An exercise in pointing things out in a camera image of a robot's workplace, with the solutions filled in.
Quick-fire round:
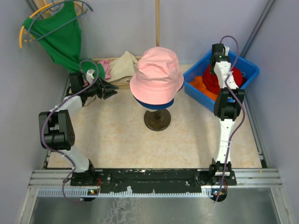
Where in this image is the pink cloth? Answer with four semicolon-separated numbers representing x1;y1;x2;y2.
98;59;111;80

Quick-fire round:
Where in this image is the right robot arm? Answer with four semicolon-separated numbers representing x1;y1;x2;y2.
208;43;245;185

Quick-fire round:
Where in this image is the wooden clothes rack with tray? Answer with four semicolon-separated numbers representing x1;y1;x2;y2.
32;0;164;91

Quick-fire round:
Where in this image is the red hat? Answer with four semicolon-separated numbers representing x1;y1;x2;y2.
202;65;247;94

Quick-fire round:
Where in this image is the grey hanger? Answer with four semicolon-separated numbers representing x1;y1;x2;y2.
23;0;94;49

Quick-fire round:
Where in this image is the pink hat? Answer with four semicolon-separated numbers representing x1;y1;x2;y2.
129;47;184;105

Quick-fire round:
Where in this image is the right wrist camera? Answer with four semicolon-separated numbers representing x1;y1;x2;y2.
225;46;230;56

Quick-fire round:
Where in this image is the cream mannequin head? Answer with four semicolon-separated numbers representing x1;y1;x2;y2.
143;106;171;132

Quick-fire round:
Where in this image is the orange hat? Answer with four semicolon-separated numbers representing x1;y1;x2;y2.
189;76;218;101

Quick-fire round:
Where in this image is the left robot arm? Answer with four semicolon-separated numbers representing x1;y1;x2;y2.
38;69;119;185

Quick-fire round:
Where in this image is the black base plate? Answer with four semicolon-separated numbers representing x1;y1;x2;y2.
70;168;237;194

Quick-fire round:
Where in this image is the beige cloth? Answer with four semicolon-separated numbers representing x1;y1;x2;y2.
108;51;138;82

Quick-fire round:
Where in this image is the blue plastic bin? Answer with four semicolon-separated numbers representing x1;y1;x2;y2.
183;50;260;112

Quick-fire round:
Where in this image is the green shirt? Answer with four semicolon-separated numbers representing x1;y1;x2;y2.
22;1;105;77

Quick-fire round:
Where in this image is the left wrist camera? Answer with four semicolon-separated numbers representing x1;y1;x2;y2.
86;69;95;84

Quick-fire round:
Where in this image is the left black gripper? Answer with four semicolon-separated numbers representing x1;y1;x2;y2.
82;75;118;99

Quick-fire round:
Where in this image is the yellow hanger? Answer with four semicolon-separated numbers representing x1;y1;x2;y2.
18;0;93;49

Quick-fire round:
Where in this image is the aluminium rail frame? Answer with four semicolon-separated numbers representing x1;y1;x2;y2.
28;168;282;202

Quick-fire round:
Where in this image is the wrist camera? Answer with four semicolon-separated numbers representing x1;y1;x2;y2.
225;46;230;56
86;69;95;84

